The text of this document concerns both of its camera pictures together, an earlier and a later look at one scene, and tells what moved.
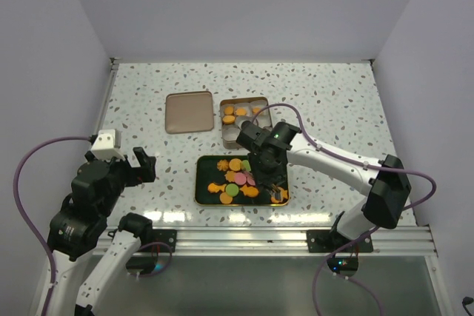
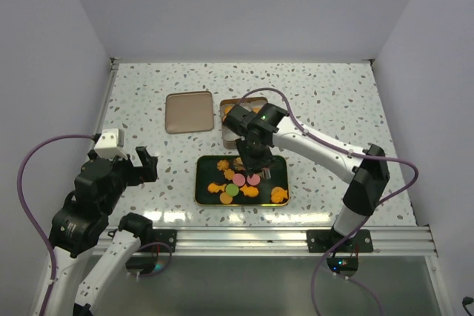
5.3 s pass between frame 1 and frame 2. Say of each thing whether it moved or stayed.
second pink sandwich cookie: stayed
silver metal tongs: moved
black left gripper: stayed
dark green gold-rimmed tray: stayed
